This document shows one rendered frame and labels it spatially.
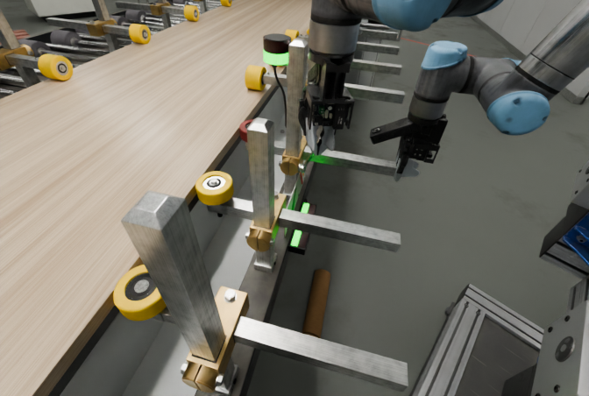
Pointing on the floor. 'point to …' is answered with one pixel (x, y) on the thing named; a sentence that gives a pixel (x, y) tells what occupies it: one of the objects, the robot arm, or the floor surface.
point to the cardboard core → (316, 304)
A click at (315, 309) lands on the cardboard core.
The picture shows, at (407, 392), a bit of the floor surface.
